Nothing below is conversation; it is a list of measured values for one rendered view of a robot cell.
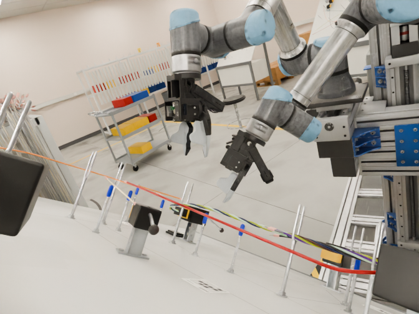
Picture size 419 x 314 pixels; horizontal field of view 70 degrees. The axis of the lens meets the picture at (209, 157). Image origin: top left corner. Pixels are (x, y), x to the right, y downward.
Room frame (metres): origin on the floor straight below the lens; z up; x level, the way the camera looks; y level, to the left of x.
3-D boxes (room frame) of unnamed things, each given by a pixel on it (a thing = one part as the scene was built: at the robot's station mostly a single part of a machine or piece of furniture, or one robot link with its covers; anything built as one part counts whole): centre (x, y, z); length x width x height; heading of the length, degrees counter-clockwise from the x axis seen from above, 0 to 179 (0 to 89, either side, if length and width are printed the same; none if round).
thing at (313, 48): (1.21, -0.59, 1.33); 0.13 x 0.12 x 0.14; 47
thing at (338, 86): (1.21, -0.59, 1.21); 0.15 x 0.15 x 0.10
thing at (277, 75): (8.07, -2.48, 0.22); 1.20 x 0.80 x 0.44; 124
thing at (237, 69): (7.15, -1.40, 0.83); 1.18 x 0.72 x 1.65; 32
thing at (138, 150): (4.75, 1.07, 0.54); 0.99 x 0.50 x 1.08; 134
